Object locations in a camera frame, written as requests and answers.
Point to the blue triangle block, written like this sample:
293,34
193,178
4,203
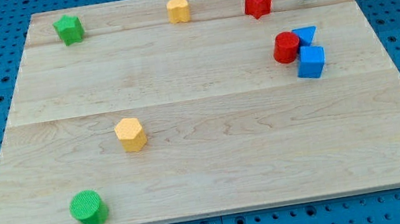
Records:
305,34

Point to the red star block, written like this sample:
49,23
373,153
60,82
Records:
257,8

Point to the yellow hexagon block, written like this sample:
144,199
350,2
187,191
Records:
131,134

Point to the green cylinder block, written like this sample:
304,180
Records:
87,207

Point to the red cylinder block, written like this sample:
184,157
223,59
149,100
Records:
286,47

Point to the yellow heart block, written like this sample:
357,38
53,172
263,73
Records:
178,11

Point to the green star block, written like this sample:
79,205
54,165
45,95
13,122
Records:
69,29

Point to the light wooden board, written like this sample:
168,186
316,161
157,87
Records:
229,129

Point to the blue cube block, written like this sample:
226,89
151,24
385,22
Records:
311,62

